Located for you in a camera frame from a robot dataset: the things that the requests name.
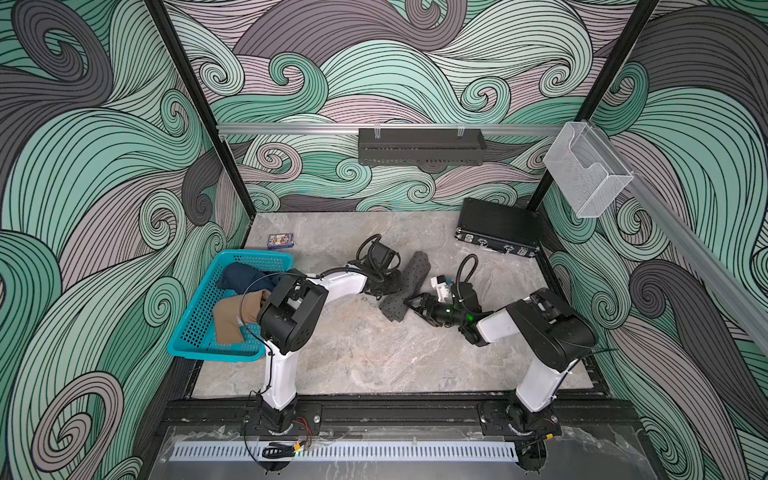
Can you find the clear plastic wall bin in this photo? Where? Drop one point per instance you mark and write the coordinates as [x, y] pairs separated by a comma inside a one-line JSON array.
[[587, 168]]

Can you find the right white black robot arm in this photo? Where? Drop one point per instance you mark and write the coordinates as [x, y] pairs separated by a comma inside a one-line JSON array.
[[556, 334]]

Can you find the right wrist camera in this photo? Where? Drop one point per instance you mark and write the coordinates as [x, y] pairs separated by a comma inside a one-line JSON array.
[[461, 294]]

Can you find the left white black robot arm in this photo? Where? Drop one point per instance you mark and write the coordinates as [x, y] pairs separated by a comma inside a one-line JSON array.
[[290, 316]]

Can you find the blue denim skirt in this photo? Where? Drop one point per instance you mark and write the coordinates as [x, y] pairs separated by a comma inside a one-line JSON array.
[[241, 278]]

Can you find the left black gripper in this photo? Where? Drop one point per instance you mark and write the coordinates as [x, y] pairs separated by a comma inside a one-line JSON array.
[[395, 276]]

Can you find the aluminium back rail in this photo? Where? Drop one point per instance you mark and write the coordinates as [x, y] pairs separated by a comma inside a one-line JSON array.
[[304, 128]]

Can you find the black hard case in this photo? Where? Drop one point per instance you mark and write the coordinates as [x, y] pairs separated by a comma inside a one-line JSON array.
[[501, 228]]

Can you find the white slotted cable duct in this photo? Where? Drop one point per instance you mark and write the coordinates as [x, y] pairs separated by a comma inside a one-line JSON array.
[[362, 451]]

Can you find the black corner post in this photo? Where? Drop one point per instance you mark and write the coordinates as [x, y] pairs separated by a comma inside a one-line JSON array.
[[617, 69], [172, 42]]

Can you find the grey dotted skirt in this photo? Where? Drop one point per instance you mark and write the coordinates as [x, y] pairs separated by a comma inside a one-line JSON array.
[[395, 306]]

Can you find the black left corner post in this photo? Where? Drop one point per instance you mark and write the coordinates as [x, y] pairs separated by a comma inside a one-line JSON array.
[[172, 42]]

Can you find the black right corner post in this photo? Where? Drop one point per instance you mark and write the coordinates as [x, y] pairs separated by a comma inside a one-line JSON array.
[[617, 69]]

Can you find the aluminium rail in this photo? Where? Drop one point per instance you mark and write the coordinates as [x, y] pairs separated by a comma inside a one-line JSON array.
[[304, 128], [708, 194]]

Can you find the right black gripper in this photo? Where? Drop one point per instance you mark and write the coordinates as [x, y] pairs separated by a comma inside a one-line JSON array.
[[433, 302]]

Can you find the teal plastic basket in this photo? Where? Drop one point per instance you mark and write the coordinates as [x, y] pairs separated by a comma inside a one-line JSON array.
[[194, 337]]

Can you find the black perforated wall shelf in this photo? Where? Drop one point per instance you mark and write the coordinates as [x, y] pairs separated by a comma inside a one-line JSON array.
[[430, 150]]

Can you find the aluminium right rail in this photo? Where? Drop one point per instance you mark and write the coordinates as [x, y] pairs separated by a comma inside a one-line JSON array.
[[708, 194]]

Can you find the tan brown skirt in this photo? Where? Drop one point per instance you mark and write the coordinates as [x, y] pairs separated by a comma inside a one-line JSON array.
[[230, 314]]

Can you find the small playing card box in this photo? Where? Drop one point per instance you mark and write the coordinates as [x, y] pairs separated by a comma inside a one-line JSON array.
[[280, 241]]

